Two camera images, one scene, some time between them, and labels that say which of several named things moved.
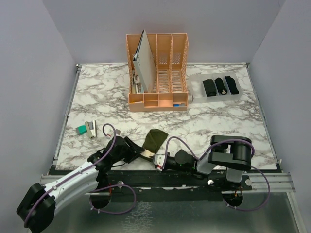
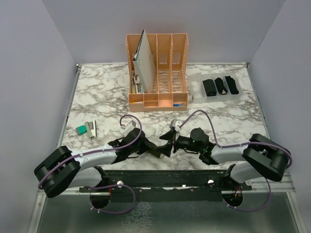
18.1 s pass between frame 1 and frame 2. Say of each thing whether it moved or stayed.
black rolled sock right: stayed
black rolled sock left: stayed
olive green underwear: moved
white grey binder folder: stayed
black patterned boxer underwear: stayed
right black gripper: moved
